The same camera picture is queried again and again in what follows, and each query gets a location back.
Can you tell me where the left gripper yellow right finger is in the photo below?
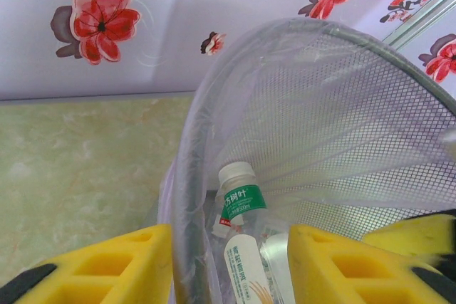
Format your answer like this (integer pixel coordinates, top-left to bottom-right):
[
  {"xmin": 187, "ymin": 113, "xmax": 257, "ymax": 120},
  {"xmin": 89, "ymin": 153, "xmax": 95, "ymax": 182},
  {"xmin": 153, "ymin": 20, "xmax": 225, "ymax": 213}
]
[{"xmin": 288, "ymin": 224, "xmax": 456, "ymax": 304}]

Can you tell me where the aluminium frame post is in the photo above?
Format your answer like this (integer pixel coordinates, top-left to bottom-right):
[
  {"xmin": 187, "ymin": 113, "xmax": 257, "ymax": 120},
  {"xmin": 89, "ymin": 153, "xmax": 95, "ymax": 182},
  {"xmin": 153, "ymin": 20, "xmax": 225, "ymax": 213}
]
[{"xmin": 379, "ymin": 0, "xmax": 456, "ymax": 52}]

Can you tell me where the white-capped green-label bottle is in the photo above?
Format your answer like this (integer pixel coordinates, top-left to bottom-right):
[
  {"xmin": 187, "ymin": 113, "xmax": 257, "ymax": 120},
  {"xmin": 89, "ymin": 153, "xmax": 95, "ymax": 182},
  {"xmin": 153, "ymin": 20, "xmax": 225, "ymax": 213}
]
[{"xmin": 213, "ymin": 161, "xmax": 291, "ymax": 304}]

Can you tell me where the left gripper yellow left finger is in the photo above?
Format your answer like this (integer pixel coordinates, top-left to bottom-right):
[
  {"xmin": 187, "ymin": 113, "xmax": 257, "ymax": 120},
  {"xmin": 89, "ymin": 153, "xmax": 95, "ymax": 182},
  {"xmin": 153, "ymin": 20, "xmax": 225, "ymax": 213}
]
[{"xmin": 0, "ymin": 224, "xmax": 176, "ymax": 304}]

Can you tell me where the mesh bin with clear liner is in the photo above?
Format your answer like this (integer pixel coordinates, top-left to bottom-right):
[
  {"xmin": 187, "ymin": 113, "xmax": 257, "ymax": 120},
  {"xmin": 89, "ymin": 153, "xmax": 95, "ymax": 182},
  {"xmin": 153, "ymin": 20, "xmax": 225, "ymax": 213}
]
[{"xmin": 156, "ymin": 17, "xmax": 456, "ymax": 304}]

